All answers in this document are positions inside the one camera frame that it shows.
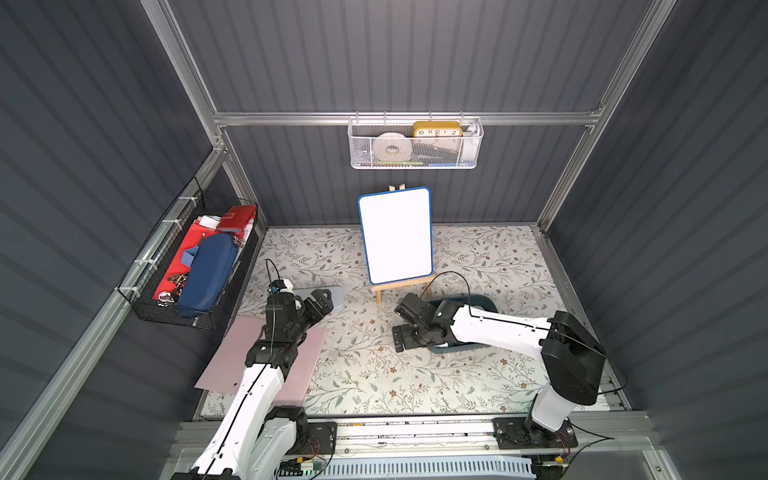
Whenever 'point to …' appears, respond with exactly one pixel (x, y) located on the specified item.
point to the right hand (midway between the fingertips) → (410, 336)
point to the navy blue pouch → (214, 259)
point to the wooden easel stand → (412, 282)
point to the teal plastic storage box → (471, 300)
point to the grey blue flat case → (336, 294)
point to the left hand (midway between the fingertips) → (318, 299)
